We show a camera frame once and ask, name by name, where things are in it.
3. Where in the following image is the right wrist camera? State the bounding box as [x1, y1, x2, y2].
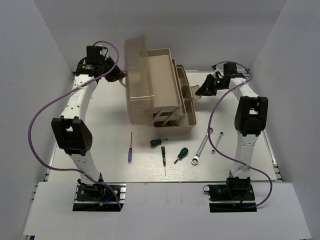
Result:
[212, 61, 238, 79]

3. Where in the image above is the slim black green precision screwdriver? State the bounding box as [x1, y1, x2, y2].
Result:
[161, 146, 167, 177]

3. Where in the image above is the stubby green orange-capped screwdriver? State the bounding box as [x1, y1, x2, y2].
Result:
[149, 138, 168, 148]

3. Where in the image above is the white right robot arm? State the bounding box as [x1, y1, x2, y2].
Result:
[195, 73, 269, 180]

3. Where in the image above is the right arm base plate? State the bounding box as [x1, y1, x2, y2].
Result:
[203, 177, 257, 213]

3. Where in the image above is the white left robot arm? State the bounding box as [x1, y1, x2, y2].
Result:
[51, 45, 125, 200]

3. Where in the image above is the large ratchet wrench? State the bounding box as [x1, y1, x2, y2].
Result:
[190, 127, 213, 166]

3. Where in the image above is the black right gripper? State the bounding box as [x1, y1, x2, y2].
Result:
[196, 73, 228, 96]

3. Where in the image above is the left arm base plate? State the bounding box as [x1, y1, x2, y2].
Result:
[72, 183, 126, 212]

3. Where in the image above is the beige plastic toolbox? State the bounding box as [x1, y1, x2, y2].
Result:
[124, 36, 200, 136]

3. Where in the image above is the stubby green handled screwdriver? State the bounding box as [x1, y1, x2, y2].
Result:
[173, 147, 189, 165]

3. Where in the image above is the small combination wrench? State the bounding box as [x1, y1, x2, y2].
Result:
[211, 132, 224, 155]

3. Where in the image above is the blue handled long screwdriver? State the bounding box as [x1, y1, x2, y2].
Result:
[127, 132, 133, 164]

